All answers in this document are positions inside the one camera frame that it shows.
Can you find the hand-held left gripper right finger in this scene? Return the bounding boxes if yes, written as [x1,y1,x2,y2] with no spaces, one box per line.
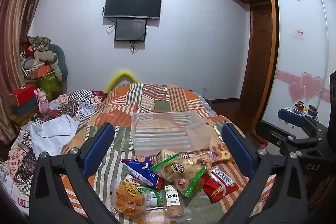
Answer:
[218,122,311,224]

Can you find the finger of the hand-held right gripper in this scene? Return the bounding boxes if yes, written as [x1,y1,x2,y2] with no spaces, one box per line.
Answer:
[255,120,324,159]
[278,107,327,140]

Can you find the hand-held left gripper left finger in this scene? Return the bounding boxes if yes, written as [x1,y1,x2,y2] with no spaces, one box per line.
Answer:
[28,122,118,224]

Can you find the red snack packet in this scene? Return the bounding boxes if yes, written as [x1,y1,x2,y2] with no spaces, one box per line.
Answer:
[202,166,240,204]

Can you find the blue snack bag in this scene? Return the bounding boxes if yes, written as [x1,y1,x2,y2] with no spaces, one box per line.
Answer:
[122,156,164,190]

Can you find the clear zip bag green edges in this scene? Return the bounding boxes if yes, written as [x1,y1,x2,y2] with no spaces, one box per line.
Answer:
[150,153,208,198]

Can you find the pale yellow snack pack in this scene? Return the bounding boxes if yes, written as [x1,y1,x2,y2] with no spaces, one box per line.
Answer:
[154,149,180,165]

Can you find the orange crunchy snack bag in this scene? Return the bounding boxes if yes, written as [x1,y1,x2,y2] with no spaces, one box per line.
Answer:
[112,179,147,220]

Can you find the clear plastic storage container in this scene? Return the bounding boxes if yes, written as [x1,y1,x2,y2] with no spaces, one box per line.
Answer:
[131,112,213,157]

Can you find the green white snack packet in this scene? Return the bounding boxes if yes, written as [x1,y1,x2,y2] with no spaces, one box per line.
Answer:
[136,186,164,208]

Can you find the beige bread pack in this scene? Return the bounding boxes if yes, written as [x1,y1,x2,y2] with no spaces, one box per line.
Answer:
[163,183,186,219]

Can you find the white box with coloured jars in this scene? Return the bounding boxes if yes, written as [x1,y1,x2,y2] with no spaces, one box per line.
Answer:
[282,100,319,117]

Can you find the long roll pack purple label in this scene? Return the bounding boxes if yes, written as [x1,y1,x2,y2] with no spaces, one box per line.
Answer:
[193,151,234,165]

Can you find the checkered floral quilt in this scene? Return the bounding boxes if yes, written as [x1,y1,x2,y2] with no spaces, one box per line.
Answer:
[0,90,108,214]

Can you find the white plastic bag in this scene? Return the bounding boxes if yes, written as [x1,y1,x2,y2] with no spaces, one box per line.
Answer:
[29,114,80,157]

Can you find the yellow fuzzy hoop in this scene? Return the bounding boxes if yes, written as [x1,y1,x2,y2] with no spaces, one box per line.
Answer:
[105,70,140,93]

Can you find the pink plush toy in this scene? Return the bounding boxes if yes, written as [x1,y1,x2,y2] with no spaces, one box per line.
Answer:
[34,88,49,113]

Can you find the brown wooden door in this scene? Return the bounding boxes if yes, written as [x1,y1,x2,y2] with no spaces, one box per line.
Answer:
[238,2,274,104]

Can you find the green patterned box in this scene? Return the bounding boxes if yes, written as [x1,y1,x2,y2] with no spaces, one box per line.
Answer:
[41,73,63,96]

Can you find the dark grey box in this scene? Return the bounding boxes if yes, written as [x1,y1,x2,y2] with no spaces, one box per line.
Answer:
[10,98,39,117]

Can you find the red box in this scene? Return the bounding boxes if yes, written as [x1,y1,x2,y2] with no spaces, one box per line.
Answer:
[9,84,38,106]

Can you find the orange cardboard box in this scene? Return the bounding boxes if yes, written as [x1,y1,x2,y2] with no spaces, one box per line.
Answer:
[28,64,52,80]

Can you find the wooden wardrobe with white doors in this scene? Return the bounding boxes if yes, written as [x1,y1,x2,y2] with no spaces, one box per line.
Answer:
[221,0,336,140]

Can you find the dark patterned cloth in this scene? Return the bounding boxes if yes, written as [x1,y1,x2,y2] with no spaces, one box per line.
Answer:
[27,35,52,52]

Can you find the brown striped curtain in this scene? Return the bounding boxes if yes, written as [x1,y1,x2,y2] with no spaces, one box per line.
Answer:
[0,0,54,138]

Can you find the small black wall monitor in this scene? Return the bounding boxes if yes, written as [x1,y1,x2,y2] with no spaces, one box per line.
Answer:
[114,19,147,42]

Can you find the black wall television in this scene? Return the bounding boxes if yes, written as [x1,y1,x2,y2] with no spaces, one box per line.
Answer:
[103,0,163,20]

